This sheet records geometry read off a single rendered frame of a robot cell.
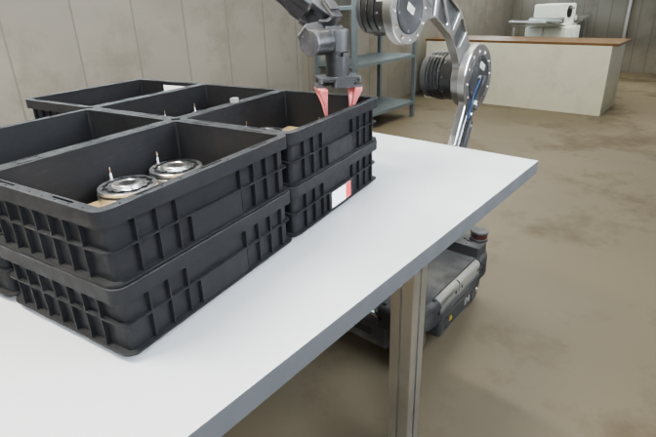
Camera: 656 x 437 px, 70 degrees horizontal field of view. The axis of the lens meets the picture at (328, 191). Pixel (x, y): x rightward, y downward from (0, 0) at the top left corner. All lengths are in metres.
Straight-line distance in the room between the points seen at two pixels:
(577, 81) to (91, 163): 5.14
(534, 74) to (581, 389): 4.35
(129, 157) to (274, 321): 0.45
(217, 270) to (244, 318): 0.09
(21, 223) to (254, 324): 0.36
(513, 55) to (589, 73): 0.79
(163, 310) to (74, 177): 0.32
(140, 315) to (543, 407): 1.29
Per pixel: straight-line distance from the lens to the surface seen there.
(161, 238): 0.69
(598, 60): 5.57
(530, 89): 5.76
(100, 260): 0.68
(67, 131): 1.27
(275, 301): 0.80
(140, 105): 1.38
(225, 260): 0.81
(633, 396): 1.84
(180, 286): 0.75
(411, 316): 1.12
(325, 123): 0.99
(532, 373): 1.80
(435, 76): 1.85
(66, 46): 3.47
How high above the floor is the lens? 1.15
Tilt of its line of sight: 22 degrees down
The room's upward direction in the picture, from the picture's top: 2 degrees counter-clockwise
